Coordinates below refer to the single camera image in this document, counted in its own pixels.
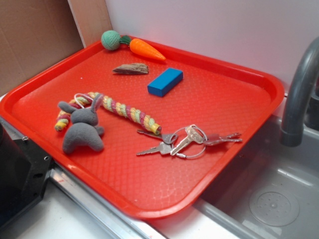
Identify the grey toy sink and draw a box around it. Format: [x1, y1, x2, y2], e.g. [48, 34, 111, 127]
[194, 116, 319, 239]

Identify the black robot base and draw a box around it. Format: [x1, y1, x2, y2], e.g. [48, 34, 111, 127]
[0, 126, 53, 230]

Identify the braided multicolour rope toy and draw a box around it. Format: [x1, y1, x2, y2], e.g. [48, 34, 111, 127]
[54, 92, 161, 135]

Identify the orange toy carrot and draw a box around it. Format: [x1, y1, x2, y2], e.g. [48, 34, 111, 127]
[120, 35, 166, 61]

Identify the silver key bunch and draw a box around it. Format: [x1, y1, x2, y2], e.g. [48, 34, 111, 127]
[137, 124, 243, 159]

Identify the green rubber ball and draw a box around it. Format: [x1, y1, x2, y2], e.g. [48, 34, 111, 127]
[101, 30, 121, 51]

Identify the brown cardboard panel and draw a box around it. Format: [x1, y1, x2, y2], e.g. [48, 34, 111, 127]
[0, 0, 83, 95]

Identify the brown wood piece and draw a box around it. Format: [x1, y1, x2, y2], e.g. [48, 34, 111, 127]
[112, 63, 149, 75]

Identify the blue wooden block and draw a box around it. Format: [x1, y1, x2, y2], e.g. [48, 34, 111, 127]
[147, 68, 183, 97]

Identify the grey plush bunny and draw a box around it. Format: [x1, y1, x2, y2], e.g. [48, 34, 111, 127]
[58, 94, 104, 154]

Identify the red plastic tray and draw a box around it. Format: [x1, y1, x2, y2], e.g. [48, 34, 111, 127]
[0, 42, 284, 219]

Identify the grey toy faucet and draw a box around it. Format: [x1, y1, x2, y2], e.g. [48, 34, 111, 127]
[280, 38, 319, 147]

